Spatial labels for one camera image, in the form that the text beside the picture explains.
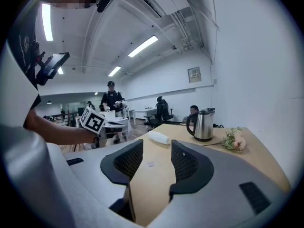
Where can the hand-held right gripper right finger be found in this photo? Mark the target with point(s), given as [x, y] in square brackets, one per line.
[205, 172]

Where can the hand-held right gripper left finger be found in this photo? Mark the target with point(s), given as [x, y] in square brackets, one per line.
[108, 168]

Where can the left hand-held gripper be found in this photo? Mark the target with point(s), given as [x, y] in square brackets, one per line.
[92, 121]

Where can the white cleaning cloth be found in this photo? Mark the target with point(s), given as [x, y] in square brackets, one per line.
[158, 137]

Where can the person's left forearm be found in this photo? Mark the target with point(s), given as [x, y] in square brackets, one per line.
[59, 133]

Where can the table with checked cloth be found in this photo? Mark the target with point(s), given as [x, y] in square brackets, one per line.
[128, 127]

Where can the white box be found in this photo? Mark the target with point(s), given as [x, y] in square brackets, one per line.
[109, 114]

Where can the white desk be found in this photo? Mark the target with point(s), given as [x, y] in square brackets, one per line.
[142, 111]

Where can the steel electric kettle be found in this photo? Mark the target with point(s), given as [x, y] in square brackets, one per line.
[203, 126]

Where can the black office chair with headrest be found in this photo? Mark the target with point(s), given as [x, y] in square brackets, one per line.
[164, 109]

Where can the light wooden table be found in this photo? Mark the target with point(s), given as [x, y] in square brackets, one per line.
[156, 186]

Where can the ceiling light strip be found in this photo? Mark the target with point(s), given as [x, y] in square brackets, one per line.
[47, 22]
[60, 70]
[114, 71]
[143, 46]

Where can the black chest-mounted screen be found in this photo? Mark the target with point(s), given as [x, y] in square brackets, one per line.
[53, 66]

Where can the white ceiling pipes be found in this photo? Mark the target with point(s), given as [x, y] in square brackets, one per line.
[187, 32]

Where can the person's black shirt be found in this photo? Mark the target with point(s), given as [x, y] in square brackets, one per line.
[22, 44]

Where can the white wall trunking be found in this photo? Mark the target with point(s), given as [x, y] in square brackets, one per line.
[166, 92]

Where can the grey wall panel box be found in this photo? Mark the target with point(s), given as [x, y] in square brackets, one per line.
[194, 75]

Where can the black head camera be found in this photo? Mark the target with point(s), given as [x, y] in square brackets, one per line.
[107, 1]

